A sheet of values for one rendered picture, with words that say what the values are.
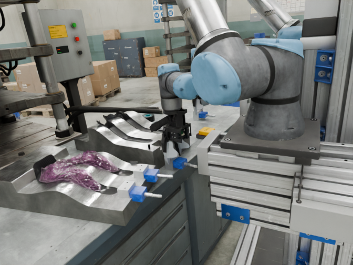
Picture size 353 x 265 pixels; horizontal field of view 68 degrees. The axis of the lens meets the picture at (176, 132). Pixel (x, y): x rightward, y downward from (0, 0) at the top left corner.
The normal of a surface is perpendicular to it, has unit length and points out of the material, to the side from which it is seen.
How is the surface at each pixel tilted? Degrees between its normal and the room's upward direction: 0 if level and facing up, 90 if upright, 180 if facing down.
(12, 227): 0
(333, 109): 90
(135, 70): 90
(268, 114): 73
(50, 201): 90
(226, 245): 0
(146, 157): 90
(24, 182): 78
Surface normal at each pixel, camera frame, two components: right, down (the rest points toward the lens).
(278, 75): 0.44, 0.40
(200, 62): -0.84, 0.36
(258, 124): -0.75, 0.01
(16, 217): -0.09, -0.92
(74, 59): 0.82, 0.14
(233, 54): 0.13, -0.36
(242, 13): -0.39, 0.37
